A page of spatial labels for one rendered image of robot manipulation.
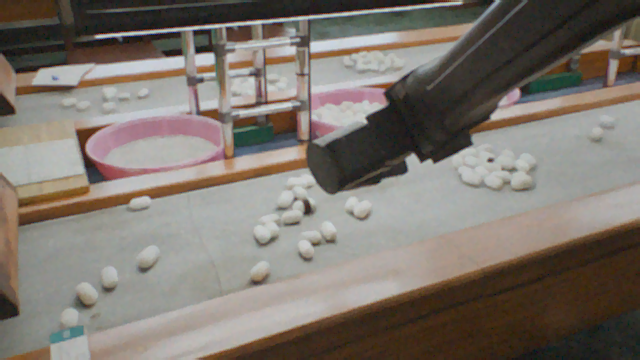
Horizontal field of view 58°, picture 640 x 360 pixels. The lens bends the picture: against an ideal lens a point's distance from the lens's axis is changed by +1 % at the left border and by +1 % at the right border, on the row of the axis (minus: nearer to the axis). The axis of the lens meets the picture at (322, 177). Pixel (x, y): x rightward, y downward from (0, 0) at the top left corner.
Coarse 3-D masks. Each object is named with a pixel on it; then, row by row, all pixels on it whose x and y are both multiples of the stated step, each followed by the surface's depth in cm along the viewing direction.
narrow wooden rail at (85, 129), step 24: (600, 48) 175; (624, 48) 179; (552, 72) 169; (600, 72) 178; (624, 72) 183; (288, 96) 136; (384, 96) 147; (96, 120) 122; (120, 120) 122; (216, 120) 130; (240, 120) 132; (288, 120) 138; (120, 144) 123
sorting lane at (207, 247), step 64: (512, 128) 124; (576, 128) 124; (192, 192) 98; (256, 192) 98; (320, 192) 98; (384, 192) 98; (448, 192) 98; (512, 192) 98; (576, 192) 98; (64, 256) 81; (128, 256) 81; (192, 256) 81; (256, 256) 81; (320, 256) 81; (128, 320) 69
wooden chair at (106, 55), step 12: (144, 36) 304; (72, 48) 292; (84, 48) 298; (96, 48) 298; (108, 48) 298; (120, 48) 298; (132, 48) 299; (144, 48) 299; (156, 48) 298; (72, 60) 277; (84, 60) 278; (96, 60) 279; (108, 60) 279; (120, 60) 279; (132, 60) 278; (144, 60) 277
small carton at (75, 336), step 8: (72, 328) 61; (80, 328) 61; (56, 336) 60; (64, 336) 60; (72, 336) 60; (80, 336) 60; (56, 344) 59; (64, 344) 59; (72, 344) 59; (80, 344) 59; (88, 344) 60; (56, 352) 58; (64, 352) 58; (72, 352) 58; (80, 352) 58; (88, 352) 58
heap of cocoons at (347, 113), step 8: (328, 104) 137; (344, 104) 138; (352, 104) 139; (360, 104) 138; (368, 104) 139; (376, 104) 137; (312, 112) 133; (320, 112) 133; (328, 112) 133; (336, 112) 133; (344, 112) 136; (352, 112) 133; (360, 112) 132; (368, 112) 133; (320, 120) 133; (328, 120) 127; (336, 120) 129; (344, 120) 127; (352, 120) 129; (360, 120) 129
